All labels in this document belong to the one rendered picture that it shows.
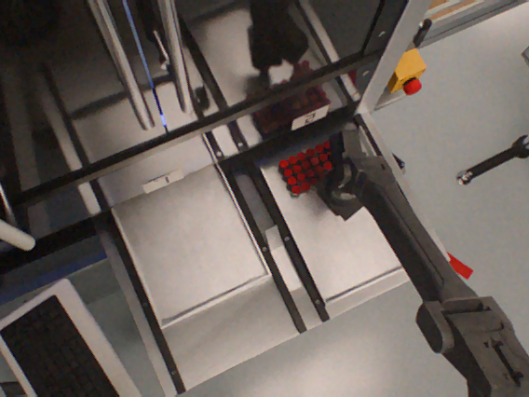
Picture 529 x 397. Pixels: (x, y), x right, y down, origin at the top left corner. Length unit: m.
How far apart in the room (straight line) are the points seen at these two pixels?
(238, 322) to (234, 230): 0.21
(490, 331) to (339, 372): 1.42
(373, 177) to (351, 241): 0.35
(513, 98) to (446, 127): 0.31
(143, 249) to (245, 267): 0.23
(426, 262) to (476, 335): 0.14
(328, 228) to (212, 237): 0.27
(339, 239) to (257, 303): 0.24
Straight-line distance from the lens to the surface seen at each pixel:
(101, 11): 0.58
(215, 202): 1.36
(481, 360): 0.80
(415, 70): 1.37
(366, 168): 1.07
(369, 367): 2.25
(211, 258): 1.33
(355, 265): 1.35
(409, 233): 0.94
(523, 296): 2.45
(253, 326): 1.32
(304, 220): 1.36
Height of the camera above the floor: 2.20
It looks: 75 degrees down
